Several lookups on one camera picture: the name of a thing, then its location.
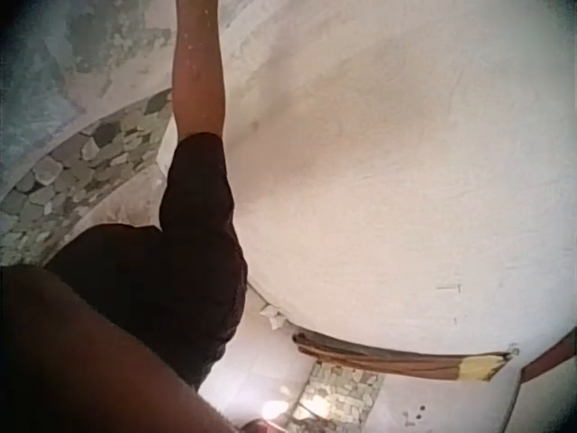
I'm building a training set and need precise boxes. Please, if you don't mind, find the crumpled white cloth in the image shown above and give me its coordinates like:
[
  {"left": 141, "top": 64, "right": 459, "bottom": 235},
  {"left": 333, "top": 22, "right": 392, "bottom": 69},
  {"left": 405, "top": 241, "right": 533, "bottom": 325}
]
[{"left": 259, "top": 303, "right": 289, "bottom": 330}]

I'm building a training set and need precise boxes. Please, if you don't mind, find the brown wooden plank yellow end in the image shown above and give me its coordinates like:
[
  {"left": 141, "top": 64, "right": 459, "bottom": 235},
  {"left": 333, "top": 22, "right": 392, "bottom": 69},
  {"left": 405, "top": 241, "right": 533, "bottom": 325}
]
[{"left": 291, "top": 331, "right": 519, "bottom": 383}]

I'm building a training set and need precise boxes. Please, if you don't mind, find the reddish brown wooden beam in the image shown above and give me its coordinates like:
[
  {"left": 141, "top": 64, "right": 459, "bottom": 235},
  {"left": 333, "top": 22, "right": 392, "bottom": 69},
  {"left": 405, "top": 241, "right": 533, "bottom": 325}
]
[{"left": 520, "top": 327, "right": 577, "bottom": 384}]

